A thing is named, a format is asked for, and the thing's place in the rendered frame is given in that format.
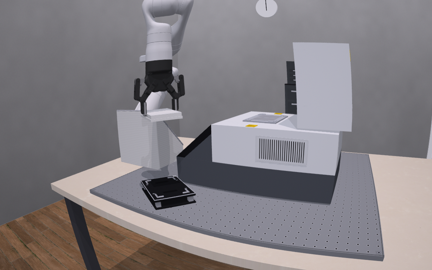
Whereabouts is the black rectangular frame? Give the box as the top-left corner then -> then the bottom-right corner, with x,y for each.
141,175 -> 196,210

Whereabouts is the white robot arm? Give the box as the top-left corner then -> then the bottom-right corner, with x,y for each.
139,0 -> 194,110

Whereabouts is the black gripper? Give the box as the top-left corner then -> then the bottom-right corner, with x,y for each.
134,60 -> 185,116

